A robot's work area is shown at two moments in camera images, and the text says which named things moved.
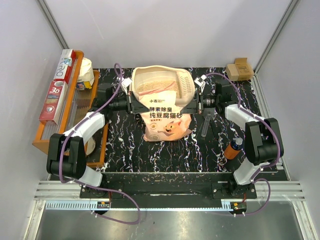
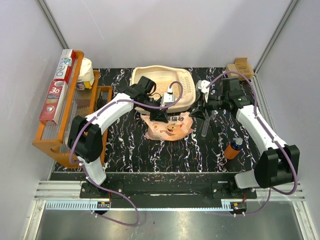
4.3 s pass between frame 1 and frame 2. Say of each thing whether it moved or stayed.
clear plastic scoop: stayed
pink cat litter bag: moved
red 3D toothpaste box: stayed
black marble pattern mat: stayed
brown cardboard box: stayed
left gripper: moved
